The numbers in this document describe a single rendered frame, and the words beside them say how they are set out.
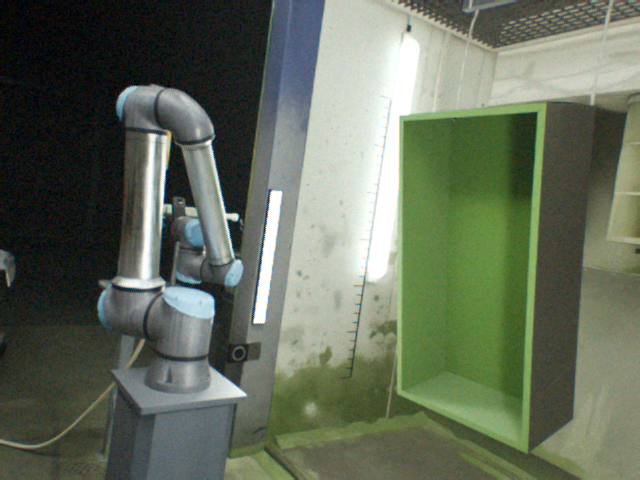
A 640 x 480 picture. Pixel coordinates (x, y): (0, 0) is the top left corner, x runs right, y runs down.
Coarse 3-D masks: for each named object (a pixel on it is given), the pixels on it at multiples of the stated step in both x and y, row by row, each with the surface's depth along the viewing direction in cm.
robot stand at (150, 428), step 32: (128, 384) 151; (224, 384) 161; (128, 416) 148; (160, 416) 141; (192, 416) 147; (224, 416) 152; (128, 448) 145; (160, 448) 142; (192, 448) 148; (224, 448) 154
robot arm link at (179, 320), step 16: (176, 288) 159; (160, 304) 153; (176, 304) 149; (192, 304) 150; (208, 304) 153; (144, 320) 153; (160, 320) 151; (176, 320) 149; (192, 320) 150; (208, 320) 154; (160, 336) 152; (176, 336) 149; (192, 336) 150; (208, 336) 155; (160, 352) 152; (176, 352) 150; (192, 352) 151
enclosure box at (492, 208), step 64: (448, 128) 232; (512, 128) 212; (576, 128) 181; (448, 192) 238; (512, 192) 216; (576, 192) 188; (448, 256) 244; (512, 256) 219; (576, 256) 194; (448, 320) 249; (512, 320) 224; (576, 320) 201; (448, 384) 240; (512, 384) 228
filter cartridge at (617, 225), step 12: (636, 96) 259; (636, 108) 259; (636, 120) 258; (624, 132) 268; (636, 132) 257; (624, 144) 266; (636, 144) 257; (624, 156) 263; (636, 156) 257; (624, 168) 262; (636, 168) 256; (624, 180) 261; (636, 180) 256; (624, 192) 260; (636, 192) 255; (612, 204) 270; (624, 204) 260; (636, 204) 254; (612, 216) 267; (624, 216) 258; (636, 216) 254; (612, 228) 265; (624, 228) 258; (636, 228) 255; (612, 240) 264; (624, 240) 257; (636, 240) 253; (636, 252) 266
